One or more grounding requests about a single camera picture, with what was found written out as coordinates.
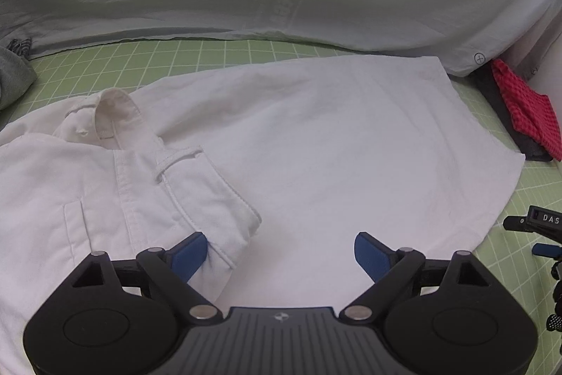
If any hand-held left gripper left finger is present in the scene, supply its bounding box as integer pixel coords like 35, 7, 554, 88
71, 231, 221, 321

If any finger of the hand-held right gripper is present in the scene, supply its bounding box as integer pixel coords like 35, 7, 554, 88
502, 215, 531, 232
531, 243, 562, 258

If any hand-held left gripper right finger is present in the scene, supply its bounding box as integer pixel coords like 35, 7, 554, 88
340, 231, 491, 321

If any white shirt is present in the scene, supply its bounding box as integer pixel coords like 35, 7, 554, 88
0, 54, 527, 375

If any green grid mat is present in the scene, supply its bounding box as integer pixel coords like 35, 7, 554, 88
0, 38, 562, 375

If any red waffle cloth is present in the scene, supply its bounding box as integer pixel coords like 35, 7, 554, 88
490, 58, 562, 162

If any black folded garment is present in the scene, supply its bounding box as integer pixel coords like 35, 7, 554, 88
471, 65, 554, 163

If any white panel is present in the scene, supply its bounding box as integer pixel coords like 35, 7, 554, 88
511, 6, 562, 97

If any grey garment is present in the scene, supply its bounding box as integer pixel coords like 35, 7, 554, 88
0, 46, 38, 111

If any blue plaid shirt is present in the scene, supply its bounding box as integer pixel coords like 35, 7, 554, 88
6, 37, 34, 59

